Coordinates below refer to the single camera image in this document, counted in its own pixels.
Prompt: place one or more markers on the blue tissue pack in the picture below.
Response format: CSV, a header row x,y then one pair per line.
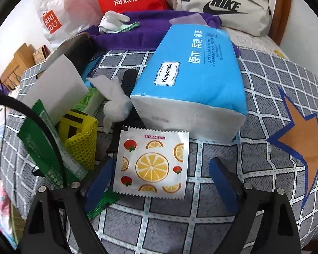
x,y
193,83

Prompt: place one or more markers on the white Miniso plastic bag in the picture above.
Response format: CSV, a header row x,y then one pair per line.
x,y
63,19

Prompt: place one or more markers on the small patterned box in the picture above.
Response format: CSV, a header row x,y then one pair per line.
x,y
40,55

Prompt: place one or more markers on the yellow mesh pouch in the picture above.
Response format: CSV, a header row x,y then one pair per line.
x,y
78,132

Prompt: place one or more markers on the grey checkered tablecloth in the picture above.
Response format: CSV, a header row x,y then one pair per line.
x,y
198,223

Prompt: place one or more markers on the white mesh drawstring pouch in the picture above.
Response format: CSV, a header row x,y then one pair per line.
x,y
118,105

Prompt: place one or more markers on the green wet wipe packet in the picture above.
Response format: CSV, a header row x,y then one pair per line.
x,y
44,156

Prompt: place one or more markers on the orange fruit print sachet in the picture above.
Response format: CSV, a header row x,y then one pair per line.
x,y
152,163

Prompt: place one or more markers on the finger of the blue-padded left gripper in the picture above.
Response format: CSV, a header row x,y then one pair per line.
x,y
45,232

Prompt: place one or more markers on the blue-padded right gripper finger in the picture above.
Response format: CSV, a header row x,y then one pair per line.
x,y
278,232

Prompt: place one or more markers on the dark green tea tin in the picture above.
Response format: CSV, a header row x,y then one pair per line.
x,y
78,49

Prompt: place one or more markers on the wooden chair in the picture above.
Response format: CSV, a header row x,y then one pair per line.
x,y
21,61

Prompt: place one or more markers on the beige Nike waist bag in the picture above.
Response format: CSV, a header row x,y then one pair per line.
x,y
249,16

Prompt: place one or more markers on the green tissue mini pack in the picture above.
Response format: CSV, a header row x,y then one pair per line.
x,y
91,102

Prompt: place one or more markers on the purple towel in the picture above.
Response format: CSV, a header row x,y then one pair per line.
x,y
153,26

